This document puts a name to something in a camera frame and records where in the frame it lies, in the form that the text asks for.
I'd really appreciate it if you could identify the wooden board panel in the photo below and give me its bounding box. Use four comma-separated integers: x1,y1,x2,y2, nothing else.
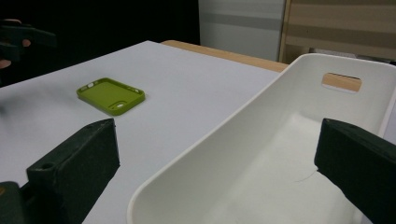
277,0,396,65

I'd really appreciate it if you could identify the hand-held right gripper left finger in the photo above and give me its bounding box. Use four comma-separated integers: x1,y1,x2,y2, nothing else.
25,118,121,224

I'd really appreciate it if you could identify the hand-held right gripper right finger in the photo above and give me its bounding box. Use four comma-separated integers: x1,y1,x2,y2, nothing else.
313,118,396,224

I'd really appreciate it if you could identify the white plastic basket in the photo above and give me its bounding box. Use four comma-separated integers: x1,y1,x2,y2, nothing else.
126,52,396,224

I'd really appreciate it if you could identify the green phone case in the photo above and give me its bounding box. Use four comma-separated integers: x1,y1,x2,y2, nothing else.
76,77,147,117

